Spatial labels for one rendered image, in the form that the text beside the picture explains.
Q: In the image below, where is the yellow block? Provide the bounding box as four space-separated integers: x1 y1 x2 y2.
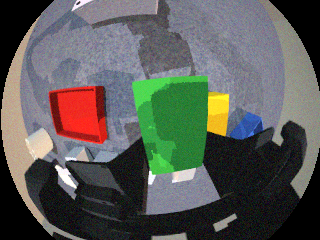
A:
207 91 229 136

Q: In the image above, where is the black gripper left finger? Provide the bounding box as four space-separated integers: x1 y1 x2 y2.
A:
65 136 149 215

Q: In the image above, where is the blue tray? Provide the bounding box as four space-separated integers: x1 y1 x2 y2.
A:
229 112 264 140

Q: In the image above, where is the white flat bar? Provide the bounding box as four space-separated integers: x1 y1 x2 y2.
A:
56 168 71 175

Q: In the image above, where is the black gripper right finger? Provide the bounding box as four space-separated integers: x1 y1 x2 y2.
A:
203 127 275 199

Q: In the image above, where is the red tray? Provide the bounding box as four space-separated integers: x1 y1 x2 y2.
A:
48 85 107 144

